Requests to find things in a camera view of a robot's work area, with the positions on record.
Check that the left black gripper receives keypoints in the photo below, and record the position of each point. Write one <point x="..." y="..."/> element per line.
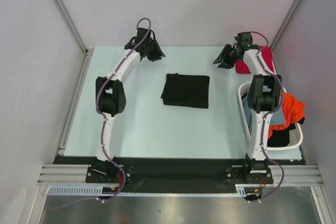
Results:
<point x="158" y="54"/>

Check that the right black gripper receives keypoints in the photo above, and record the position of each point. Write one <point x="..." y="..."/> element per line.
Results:
<point x="228" y="55"/>

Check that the black t shirt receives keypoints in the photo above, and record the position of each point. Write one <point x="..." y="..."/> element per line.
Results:
<point x="186" y="90"/>

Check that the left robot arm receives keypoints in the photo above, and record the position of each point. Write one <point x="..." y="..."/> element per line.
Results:
<point x="110" y="94"/>

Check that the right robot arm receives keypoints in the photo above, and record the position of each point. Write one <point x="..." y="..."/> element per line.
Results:
<point x="264" y="98"/>

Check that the folded red t shirt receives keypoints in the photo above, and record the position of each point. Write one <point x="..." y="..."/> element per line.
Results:
<point x="242" y="68"/>

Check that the grey blue t shirt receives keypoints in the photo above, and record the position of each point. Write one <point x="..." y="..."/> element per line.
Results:
<point x="278" y="117"/>

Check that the orange t shirt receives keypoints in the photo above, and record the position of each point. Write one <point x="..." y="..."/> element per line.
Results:
<point x="293" y="113"/>

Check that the black garment in basket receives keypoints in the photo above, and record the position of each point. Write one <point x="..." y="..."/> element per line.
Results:
<point x="289" y="138"/>

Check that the white laundry basket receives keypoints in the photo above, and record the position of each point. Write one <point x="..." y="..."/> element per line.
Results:
<point x="243" y="89"/>

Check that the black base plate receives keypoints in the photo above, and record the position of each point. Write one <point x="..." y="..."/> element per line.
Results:
<point x="173" y="174"/>

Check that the white cable duct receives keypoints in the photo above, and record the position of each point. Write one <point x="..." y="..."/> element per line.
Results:
<point x="106" y="191"/>

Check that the aluminium frame rail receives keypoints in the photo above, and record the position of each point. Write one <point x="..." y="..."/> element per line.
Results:
<point x="59" y="174"/>

